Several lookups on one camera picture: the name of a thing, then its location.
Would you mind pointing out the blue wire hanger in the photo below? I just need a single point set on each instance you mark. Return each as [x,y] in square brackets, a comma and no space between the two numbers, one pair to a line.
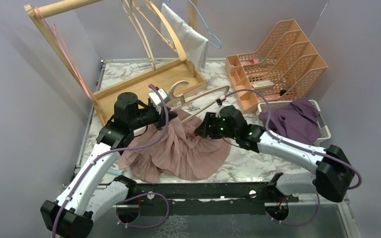
[194,14]

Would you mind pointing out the white skirt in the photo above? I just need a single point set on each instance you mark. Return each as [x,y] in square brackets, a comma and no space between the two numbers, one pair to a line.
[194,44]

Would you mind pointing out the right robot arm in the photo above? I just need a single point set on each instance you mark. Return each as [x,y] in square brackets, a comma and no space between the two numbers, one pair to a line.
[328,171]

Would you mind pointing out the pink wire hanger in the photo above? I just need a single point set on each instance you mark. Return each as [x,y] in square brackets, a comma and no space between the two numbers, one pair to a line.
[65,51]

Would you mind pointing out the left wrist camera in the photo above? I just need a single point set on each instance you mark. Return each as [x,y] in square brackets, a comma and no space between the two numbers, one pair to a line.
[158,97]

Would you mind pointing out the orange plastic desk organizer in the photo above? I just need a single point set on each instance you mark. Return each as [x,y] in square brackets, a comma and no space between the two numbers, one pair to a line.
[284,68]

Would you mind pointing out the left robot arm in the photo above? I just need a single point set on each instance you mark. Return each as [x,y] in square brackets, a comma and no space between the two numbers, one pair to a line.
[74,211]

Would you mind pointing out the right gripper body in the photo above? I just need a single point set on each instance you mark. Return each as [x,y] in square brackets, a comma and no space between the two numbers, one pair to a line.
[223,131]

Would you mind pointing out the pink skirt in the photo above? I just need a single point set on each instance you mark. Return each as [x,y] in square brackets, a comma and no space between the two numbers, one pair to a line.
[180,152]

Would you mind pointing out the white perforated basket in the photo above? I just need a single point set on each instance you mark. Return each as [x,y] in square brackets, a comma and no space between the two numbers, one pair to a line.
[262,111]

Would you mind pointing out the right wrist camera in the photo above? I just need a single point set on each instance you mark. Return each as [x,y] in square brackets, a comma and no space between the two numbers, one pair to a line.
[221,104]

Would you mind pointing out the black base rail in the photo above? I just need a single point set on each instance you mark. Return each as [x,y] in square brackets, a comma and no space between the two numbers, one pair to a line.
[192,199]

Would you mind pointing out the small white blue box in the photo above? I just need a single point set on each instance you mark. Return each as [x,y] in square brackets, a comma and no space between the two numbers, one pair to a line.
[114,172]

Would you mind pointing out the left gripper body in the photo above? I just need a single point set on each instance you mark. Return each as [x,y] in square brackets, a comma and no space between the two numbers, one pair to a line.
[157,118]

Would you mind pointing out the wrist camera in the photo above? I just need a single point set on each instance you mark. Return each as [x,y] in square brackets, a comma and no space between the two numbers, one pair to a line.
[221,104]
[158,97]

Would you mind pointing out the purple garment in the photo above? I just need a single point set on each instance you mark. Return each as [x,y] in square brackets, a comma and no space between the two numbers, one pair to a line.
[296,120]

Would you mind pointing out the wooden clothes rack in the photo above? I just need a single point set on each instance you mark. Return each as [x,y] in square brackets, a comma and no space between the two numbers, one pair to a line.
[164,76]

